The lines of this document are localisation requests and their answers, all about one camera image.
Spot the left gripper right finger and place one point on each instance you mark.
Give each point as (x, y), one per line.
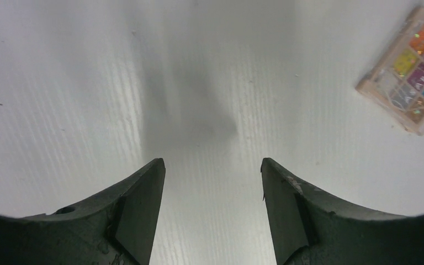
(311, 226)

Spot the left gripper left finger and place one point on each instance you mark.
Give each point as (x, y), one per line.
(114, 226)

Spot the colourful eyeshadow palette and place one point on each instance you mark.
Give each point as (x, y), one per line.
(396, 82)

